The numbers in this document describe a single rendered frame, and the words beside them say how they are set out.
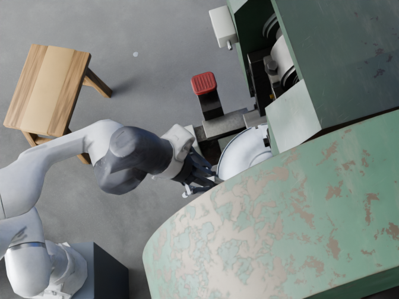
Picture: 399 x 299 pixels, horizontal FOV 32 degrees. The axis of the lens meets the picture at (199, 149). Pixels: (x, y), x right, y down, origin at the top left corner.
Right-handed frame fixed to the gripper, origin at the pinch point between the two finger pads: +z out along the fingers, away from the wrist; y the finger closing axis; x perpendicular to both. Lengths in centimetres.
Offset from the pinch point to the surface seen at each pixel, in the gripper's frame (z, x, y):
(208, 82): 5.1, -3.8, -32.5
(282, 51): -45, 43, -4
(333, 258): -72, 59, 40
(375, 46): -47, 60, 2
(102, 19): 52, -84, -107
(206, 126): 14.7, -11.2, -23.8
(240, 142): 6.6, 4.3, -12.2
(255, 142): 8.2, 7.9, -11.7
